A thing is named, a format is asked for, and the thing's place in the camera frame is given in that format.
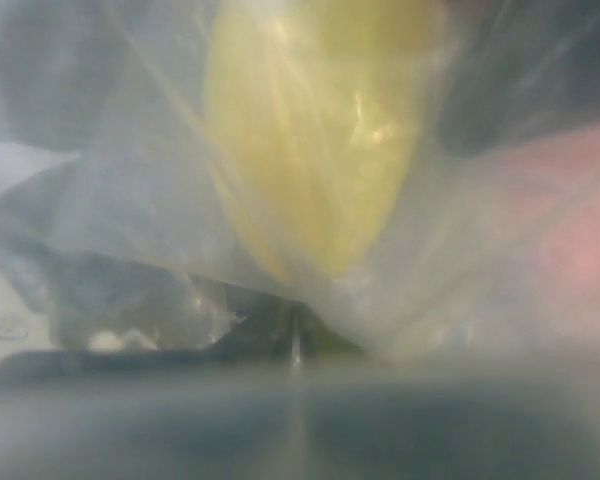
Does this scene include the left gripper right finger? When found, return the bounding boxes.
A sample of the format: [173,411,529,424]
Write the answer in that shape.
[294,307,600,479]

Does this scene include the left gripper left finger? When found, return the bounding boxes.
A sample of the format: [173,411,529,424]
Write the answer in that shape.
[0,298,300,479]

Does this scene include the blue zip fruit bag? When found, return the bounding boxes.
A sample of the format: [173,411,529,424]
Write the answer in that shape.
[0,1,600,364]

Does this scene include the yellow fake fruit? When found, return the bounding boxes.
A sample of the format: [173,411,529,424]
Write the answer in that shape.
[205,1,446,280]

